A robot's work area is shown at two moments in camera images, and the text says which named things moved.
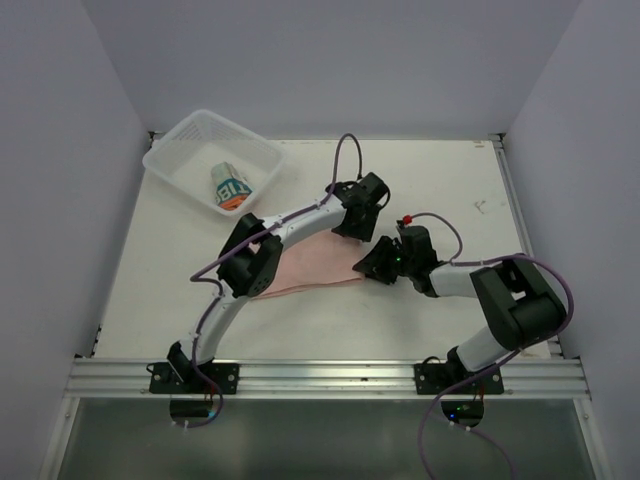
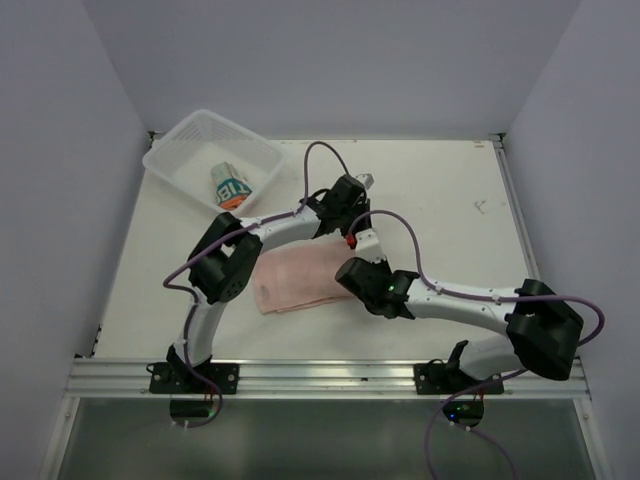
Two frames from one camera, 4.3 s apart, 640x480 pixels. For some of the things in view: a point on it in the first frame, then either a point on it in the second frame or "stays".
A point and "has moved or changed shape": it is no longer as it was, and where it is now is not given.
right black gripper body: (389, 262) → (382, 266)
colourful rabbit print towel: (231, 189) stays
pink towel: (321, 258) has moved or changed shape
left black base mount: (182, 378) stays
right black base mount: (434, 378) stays
